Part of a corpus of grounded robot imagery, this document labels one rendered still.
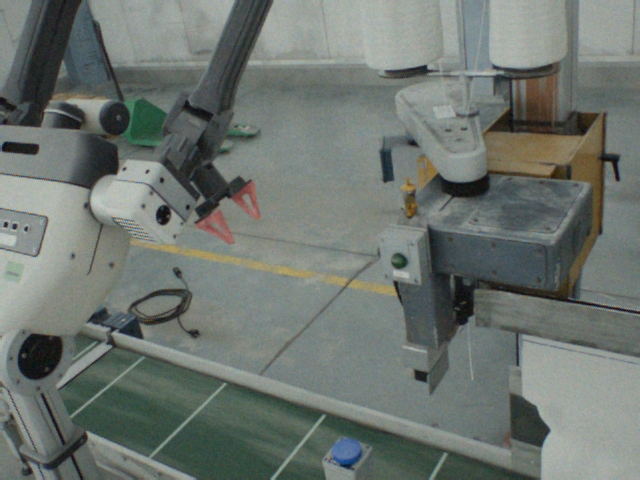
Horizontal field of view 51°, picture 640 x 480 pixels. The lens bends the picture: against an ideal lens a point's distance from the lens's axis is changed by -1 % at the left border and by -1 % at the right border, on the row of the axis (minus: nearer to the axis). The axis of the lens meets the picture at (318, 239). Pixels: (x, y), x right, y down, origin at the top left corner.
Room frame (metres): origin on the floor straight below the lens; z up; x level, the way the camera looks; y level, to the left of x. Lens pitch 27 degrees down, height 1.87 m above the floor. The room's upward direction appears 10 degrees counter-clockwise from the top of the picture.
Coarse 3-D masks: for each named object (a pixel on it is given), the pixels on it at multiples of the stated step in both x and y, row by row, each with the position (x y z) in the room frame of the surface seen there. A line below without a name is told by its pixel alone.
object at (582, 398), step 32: (544, 352) 1.08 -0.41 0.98; (576, 352) 1.04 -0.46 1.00; (608, 352) 1.01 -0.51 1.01; (544, 384) 1.08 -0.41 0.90; (576, 384) 1.04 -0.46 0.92; (608, 384) 1.00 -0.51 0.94; (544, 416) 1.05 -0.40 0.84; (576, 416) 1.03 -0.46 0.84; (608, 416) 1.00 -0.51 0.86; (544, 448) 1.03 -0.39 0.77; (576, 448) 0.97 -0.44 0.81; (608, 448) 0.95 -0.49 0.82
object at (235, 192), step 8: (232, 184) 1.27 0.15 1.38; (240, 184) 1.28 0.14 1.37; (248, 184) 1.30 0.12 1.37; (232, 192) 1.26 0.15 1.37; (240, 192) 1.31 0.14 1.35; (248, 192) 1.30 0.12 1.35; (240, 200) 1.32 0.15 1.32; (256, 200) 1.30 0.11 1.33; (248, 208) 1.31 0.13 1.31; (256, 208) 1.29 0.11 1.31; (256, 216) 1.29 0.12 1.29
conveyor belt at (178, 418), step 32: (128, 352) 2.24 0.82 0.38; (96, 384) 2.07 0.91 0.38; (128, 384) 2.03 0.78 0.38; (160, 384) 2.00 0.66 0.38; (192, 384) 1.97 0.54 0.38; (224, 384) 1.94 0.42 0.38; (96, 416) 1.88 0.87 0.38; (128, 416) 1.85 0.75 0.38; (160, 416) 1.82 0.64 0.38; (192, 416) 1.80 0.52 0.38; (224, 416) 1.77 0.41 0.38; (256, 416) 1.74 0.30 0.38; (288, 416) 1.71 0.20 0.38; (320, 416) 1.69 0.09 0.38; (128, 448) 1.69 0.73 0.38; (160, 448) 1.67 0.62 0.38; (192, 448) 1.64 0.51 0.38; (224, 448) 1.62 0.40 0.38; (256, 448) 1.59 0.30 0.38; (288, 448) 1.57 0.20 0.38; (320, 448) 1.55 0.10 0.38; (384, 448) 1.50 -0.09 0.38; (416, 448) 1.48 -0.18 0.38
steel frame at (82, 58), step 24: (456, 0) 5.94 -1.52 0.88; (480, 0) 5.82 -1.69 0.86; (480, 24) 5.82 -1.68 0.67; (72, 48) 9.45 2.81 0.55; (96, 48) 9.33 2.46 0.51; (480, 48) 5.83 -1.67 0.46; (72, 72) 9.41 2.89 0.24; (96, 72) 9.23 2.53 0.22; (480, 96) 5.81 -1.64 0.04; (504, 96) 5.73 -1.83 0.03
